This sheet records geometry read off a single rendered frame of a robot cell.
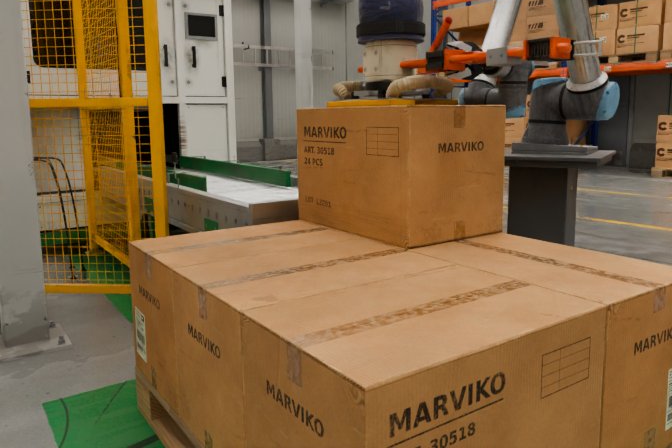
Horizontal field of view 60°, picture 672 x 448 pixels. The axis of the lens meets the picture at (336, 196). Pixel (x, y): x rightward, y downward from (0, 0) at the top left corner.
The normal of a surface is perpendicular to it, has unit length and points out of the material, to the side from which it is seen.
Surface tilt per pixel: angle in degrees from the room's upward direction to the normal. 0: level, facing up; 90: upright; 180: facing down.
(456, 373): 90
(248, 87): 90
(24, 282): 90
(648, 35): 90
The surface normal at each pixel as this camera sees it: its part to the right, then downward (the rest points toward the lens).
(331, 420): -0.82, 0.09
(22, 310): 0.57, 0.11
